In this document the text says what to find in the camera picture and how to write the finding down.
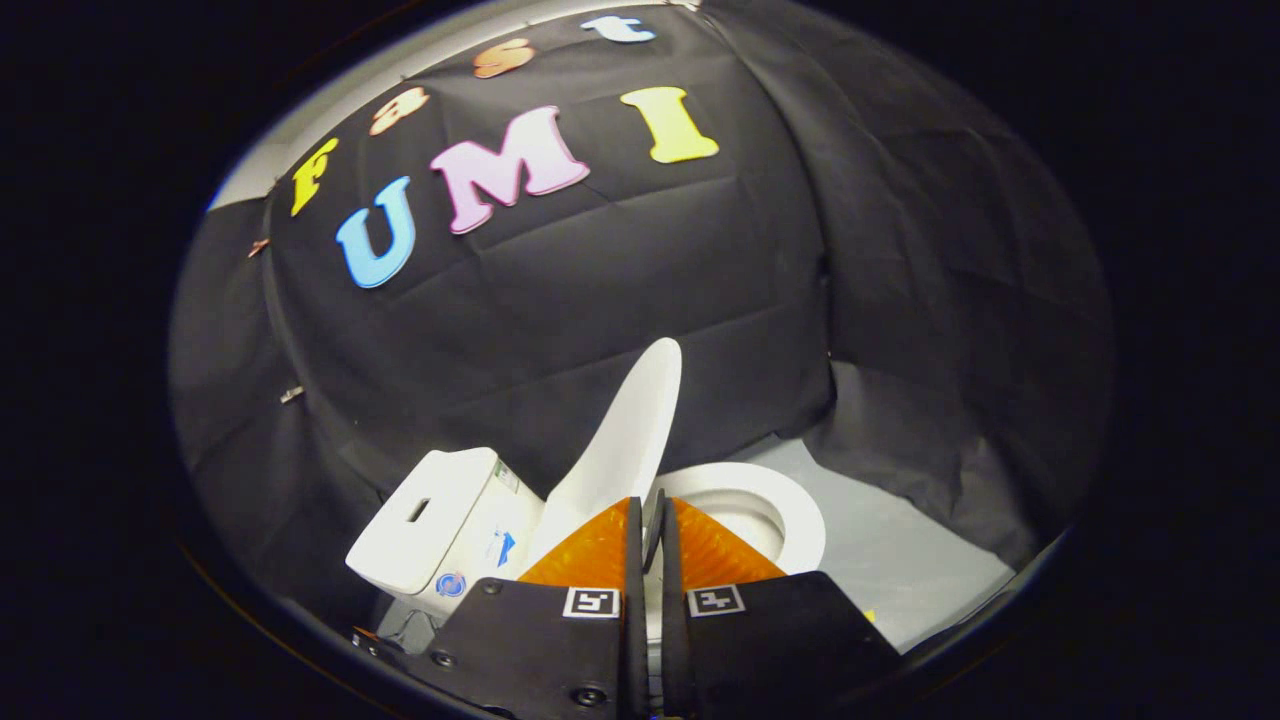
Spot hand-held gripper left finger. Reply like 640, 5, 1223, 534
352, 497, 649, 720

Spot white toilet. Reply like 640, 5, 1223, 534
345, 447, 827, 653

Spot black backdrop cloth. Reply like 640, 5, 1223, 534
168, 0, 1116, 641

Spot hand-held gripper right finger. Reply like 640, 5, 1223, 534
645, 488, 901, 720

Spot white toilet seat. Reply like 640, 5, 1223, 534
658, 461, 828, 577

